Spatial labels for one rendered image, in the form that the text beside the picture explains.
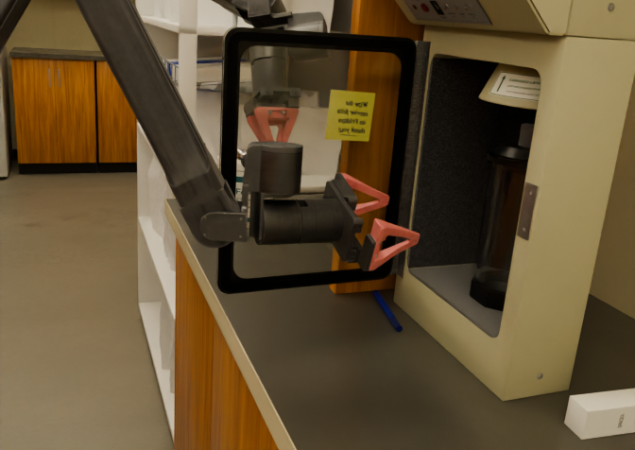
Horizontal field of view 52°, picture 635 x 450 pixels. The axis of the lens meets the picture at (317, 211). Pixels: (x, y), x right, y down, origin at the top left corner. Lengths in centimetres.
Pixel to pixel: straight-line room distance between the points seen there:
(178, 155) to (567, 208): 48
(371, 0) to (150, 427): 178
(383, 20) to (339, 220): 40
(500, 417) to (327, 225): 33
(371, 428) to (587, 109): 46
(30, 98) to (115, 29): 490
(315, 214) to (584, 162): 33
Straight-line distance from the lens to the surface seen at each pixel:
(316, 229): 81
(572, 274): 91
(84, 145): 574
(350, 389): 90
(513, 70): 93
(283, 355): 96
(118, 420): 251
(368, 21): 108
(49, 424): 254
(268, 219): 79
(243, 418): 114
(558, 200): 85
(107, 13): 79
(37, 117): 570
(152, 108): 78
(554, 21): 79
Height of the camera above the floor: 141
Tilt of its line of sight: 17 degrees down
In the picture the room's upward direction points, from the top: 4 degrees clockwise
